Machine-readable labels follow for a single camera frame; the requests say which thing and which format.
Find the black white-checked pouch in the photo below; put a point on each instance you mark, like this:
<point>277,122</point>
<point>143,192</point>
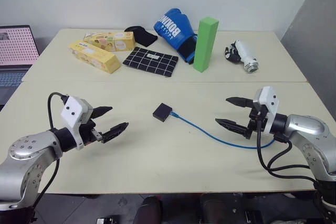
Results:
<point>149,61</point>

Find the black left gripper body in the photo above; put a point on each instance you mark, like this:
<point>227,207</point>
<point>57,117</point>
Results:
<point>90,134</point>

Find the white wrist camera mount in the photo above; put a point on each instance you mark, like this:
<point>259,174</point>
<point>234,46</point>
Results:
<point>269,98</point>
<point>71,110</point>

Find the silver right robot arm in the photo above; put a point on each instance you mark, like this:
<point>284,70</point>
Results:
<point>307,132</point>

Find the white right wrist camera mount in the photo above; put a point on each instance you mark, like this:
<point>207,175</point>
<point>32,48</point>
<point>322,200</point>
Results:
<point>269,98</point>

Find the yellow snack box with pictures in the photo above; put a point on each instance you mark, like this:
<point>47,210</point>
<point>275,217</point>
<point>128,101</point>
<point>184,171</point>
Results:
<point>113,41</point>

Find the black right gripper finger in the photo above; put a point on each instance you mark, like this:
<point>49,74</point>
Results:
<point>232,125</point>
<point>240,102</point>

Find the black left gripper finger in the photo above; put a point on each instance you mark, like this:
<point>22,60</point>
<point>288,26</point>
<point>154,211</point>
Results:
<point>101,111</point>
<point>114,132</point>

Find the grey laptop with pink screen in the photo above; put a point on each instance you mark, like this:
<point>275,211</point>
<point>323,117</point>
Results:
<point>15,48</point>

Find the black folded cloth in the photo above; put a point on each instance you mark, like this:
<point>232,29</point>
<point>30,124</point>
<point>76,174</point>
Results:
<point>143,36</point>

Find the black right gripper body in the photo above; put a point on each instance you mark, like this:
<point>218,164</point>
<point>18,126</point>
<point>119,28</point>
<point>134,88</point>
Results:
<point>256,123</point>

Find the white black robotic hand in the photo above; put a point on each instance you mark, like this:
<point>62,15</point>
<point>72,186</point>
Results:
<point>245,53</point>

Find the small black labelled box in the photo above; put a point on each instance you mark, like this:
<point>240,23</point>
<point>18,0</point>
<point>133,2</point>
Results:
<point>107,221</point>

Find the green rectangular block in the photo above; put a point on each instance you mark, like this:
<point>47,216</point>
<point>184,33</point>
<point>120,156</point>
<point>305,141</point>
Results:
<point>204,45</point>

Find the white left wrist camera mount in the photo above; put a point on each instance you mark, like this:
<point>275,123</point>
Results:
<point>71,110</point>

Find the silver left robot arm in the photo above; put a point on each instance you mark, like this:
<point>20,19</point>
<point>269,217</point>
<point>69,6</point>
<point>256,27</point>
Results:
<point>26,150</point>

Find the dark rounded shape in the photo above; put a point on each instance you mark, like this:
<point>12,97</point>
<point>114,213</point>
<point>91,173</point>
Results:
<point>149,211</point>

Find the blue boxing glove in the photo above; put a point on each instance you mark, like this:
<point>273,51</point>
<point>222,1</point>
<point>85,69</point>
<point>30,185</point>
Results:
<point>170,28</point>

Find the long yellow snack box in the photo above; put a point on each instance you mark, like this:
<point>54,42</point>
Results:
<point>92,54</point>

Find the small black square box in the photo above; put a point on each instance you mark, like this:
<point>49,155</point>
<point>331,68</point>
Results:
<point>162,112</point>

